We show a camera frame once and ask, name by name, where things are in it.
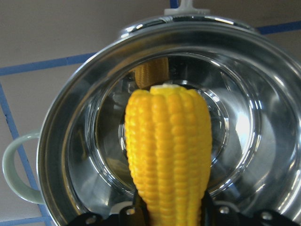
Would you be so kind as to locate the yellow corn cob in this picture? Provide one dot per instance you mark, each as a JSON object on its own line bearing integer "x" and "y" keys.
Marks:
{"x": 168, "y": 136}

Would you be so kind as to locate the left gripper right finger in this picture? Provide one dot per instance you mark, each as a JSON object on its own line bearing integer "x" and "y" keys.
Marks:
{"x": 220, "y": 213}

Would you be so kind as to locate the light green electric pot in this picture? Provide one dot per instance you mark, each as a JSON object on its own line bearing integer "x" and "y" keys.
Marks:
{"x": 77, "y": 162}

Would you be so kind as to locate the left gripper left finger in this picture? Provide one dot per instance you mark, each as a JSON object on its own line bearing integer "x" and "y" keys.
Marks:
{"x": 135, "y": 214}

